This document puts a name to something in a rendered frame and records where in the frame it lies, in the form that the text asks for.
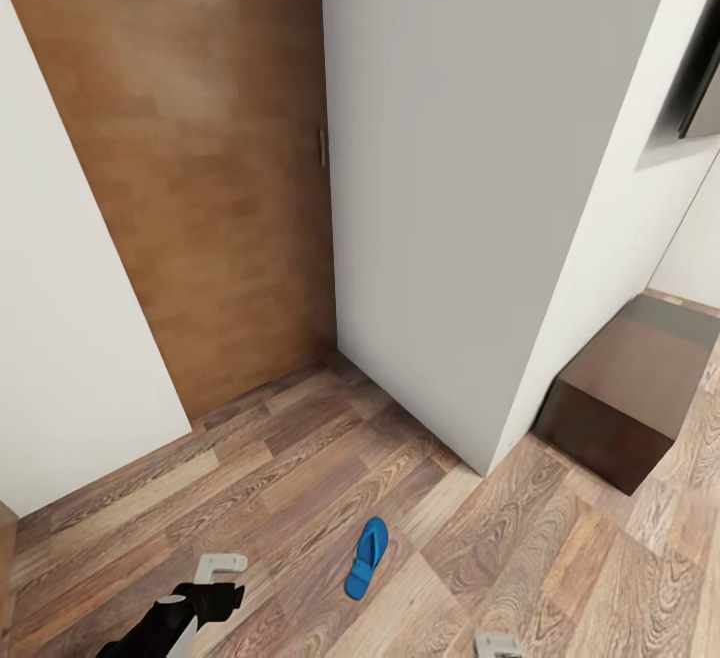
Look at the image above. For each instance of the bench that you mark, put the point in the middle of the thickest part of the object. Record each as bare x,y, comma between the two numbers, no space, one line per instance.
619,406

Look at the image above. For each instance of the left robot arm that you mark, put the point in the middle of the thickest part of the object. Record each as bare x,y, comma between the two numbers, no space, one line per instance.
169,628

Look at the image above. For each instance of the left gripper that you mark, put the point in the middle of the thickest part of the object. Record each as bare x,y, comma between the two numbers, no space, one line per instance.
220,599

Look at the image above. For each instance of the sandal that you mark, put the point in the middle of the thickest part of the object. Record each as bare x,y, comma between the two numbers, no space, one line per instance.
370,550

